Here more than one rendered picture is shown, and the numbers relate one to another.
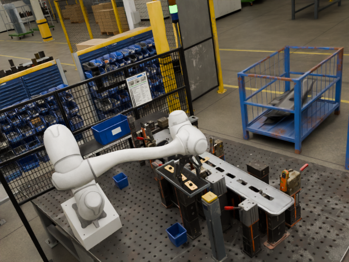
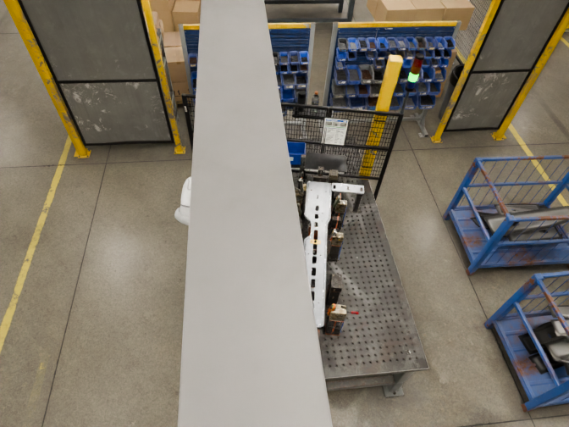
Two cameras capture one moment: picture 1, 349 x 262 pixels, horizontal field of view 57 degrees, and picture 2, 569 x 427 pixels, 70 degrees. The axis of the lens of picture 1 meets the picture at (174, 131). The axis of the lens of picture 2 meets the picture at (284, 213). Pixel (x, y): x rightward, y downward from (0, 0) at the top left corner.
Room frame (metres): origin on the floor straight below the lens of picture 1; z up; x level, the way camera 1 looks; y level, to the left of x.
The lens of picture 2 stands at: (0.20, -0.92, 3.64)
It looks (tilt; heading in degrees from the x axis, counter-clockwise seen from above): 51 degrees down; 32
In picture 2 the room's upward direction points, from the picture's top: 3 degrees clockwise
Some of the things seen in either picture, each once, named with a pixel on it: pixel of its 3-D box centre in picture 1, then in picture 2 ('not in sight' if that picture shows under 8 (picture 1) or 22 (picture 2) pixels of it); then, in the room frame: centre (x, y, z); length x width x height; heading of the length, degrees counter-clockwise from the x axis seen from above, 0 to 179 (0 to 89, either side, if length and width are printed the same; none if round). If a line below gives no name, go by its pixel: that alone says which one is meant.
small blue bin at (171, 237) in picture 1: (177, 235); not in sight; (1.52, 0.12, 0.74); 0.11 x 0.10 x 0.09; 29
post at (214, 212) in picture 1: (214, 229); not in sight; (1.32, -0.11, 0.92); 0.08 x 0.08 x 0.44; 29
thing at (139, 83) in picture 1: (138, 89); (334, 131); (2.85, 0.24, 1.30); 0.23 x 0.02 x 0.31; 119
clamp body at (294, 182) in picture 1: (290, 197); (335, 319); (1.49, -0.61, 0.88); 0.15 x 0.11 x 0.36; 119
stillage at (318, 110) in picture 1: (292, 94); (527, 215); (3.83, -1.62, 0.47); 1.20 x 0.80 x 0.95; 129
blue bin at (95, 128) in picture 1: (112, 129); (288, 152); (2.56, 0.53, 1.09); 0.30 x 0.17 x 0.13; 124
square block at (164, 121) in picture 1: (166, 136); (331, 185); (2.62, 0.08, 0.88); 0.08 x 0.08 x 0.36; 29
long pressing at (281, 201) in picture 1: (206, 161); (316, 244); (1.90, -0.18, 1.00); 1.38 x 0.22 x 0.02; 29
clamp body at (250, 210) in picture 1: (250, 228); not in sight; (1.32, -0.31, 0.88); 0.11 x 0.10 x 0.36; 119
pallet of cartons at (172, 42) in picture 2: not in sight; (165, 54); (3.74, 3.42, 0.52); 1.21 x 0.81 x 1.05; 44
